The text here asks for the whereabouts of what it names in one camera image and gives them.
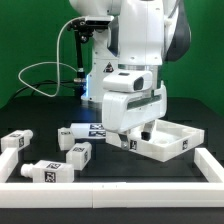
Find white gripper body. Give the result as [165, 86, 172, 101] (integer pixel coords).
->
[101, 79, 168, 134]

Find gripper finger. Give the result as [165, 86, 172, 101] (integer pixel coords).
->
[141, 121, 155, 140]
[118, 133, 129, 149]

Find white square table top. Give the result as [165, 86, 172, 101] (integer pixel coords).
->
[106, 119, 204, 162]

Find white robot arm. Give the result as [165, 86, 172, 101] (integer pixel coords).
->
[69, 0, 191, 149]

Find white marker sheet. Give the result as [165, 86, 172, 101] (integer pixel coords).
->
[70, 123, 106, 139]

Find black cables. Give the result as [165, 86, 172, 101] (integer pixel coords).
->
[8, 79, 83, 101]

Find black camera on stand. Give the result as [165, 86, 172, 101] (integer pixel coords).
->
[67, 16, 113, 96]

